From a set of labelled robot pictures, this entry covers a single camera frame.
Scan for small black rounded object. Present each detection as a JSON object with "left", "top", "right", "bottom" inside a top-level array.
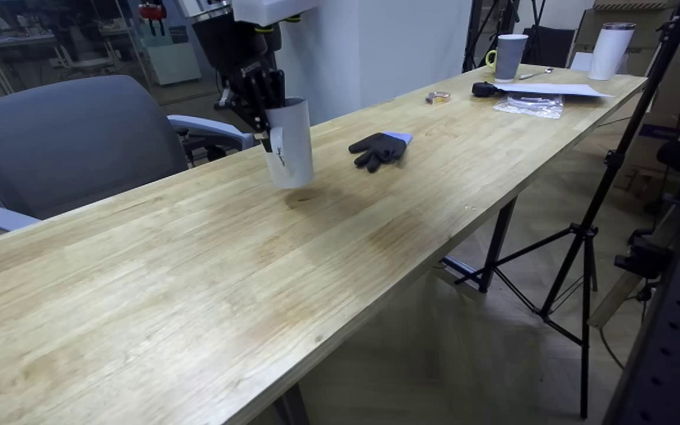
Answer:
[{"left": 469, "top": 78, "right": 500, "bottom": 100}]

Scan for white background cabinet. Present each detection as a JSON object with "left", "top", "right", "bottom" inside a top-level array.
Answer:
[{"left": 128, "top": 0, "right": 204, "bottom": 88}]

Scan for black perforated breadboard table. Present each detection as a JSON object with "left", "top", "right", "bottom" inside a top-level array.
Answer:
[{"left": 603, "top": 192, "right": 680, "bottom": 425}]

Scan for grey tumbler cup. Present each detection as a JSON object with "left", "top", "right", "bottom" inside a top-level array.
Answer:
[{"left": 494, "top": 30, "right": 532, "bottom": 83}]

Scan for black camera tripod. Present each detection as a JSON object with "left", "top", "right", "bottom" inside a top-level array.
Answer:
[{"left": 441, "top": 0, "right": 680, "bottom": 420}]

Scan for flat clear plastic bag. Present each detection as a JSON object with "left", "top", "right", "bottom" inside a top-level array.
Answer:
[{"left": 494, "top": 95, "right": 567, "bottom": 124}]

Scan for grey ceramic mug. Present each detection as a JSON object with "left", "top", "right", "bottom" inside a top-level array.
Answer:
[{"left": 262, "top": 96, "right": 317, "bottom": 192}]

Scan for grey office chair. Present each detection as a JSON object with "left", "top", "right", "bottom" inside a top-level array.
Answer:
[{"left": 0, "top": 74, "right": 260, "bottom": 233}]

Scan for small key ring item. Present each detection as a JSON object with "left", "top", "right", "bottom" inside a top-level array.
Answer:
[{"left": 422, "top": 88, "right": 454, "bottom": 106}]

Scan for small white box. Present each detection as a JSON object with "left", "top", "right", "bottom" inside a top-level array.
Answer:
[{"left": 570, "top": 49, "right": 596, "bottom": 76}]

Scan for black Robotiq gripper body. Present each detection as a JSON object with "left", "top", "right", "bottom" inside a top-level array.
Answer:
[{"left": 191, "top": 16, "right": 288, "bottom": 80}]

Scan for white paper sheets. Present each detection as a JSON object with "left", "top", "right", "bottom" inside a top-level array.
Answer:
[{"left": 494, "top": 80, "right": 609, "bottom": 102}]

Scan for red background sign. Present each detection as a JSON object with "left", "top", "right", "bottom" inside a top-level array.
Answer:
[{"left": 135, "top": 0, "right": 166, "bottom": 24}]

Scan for black metal table leg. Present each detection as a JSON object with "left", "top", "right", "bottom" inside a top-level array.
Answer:
[
  {"left": 476, "top": 197, "right": 519, "bottom": 296},
  {"left": 271, "top": 382, "right": 311, "bottom": 425}
]

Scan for black work glove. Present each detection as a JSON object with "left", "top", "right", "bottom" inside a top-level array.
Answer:
[{"left": 348, "top": 129, "right": 416, "bottom": 174}]

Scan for black clamp block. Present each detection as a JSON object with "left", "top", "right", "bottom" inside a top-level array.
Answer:
[{"left": 611, "top": 227, "right": 674, "bottom": 281}]

